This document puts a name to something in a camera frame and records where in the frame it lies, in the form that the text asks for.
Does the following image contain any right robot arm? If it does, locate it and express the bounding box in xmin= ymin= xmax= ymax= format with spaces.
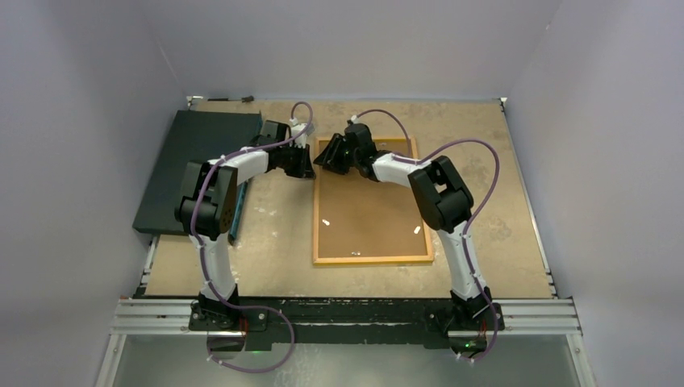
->
xmin=314 ymin=123 xmax=498 ymax=328

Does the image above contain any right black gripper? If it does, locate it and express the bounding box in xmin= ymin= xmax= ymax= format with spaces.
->
xmin=315 ymin=133 xmax=361 ymax=175

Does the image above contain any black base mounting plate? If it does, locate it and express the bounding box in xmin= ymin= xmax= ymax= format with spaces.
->
xmin=189 ymin=296 xmax=505 ymax=352

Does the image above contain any dark blue flat box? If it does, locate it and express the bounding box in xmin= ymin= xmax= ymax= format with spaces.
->
xmin=132 ymin=109 xmax=264 ymax=246

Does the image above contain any aluminium rail frame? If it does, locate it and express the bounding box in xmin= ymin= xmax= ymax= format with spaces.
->
xmin=96 ymin=298 xmax=597 ymax=386

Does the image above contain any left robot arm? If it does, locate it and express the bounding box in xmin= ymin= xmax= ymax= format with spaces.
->
xmin=174 ymin=119 xmax=315 ymax=330

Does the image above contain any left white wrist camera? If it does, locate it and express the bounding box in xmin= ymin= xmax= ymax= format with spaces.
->
xmin=290 ymin=118 xmax=315 ymax=148

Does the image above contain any yellow picture frame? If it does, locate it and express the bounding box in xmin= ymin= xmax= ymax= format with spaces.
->
xmin=311 ymin=135 xmax=435 ymax=267

